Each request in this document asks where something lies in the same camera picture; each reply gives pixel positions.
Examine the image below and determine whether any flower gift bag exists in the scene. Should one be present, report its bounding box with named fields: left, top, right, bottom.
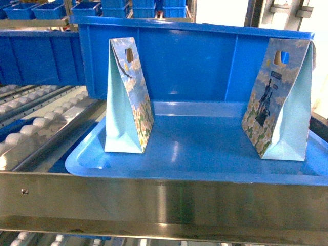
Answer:
left=242, top=39, right=315, bottom=161
left=105, top=37, right=154, bottom=154

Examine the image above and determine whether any white roller conveyor track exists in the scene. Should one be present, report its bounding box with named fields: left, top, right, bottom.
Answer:
left=1, top=87, right=98, bottom=161

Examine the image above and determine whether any blue plastic tray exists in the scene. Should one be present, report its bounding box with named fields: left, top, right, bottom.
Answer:
left=65, top=101, right=327, bottom=186

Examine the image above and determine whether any large blue plastic crate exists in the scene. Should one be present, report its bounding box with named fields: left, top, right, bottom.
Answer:
left=70, top=16, right=314, bottom=101

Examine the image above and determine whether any long blue bin left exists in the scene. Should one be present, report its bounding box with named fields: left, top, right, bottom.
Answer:
left=1, top=30, right=85, bottom=86

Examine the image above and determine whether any steel rack front rail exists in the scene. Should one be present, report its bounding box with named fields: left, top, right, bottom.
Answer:
left=1, top=172, right=327, bottom=245

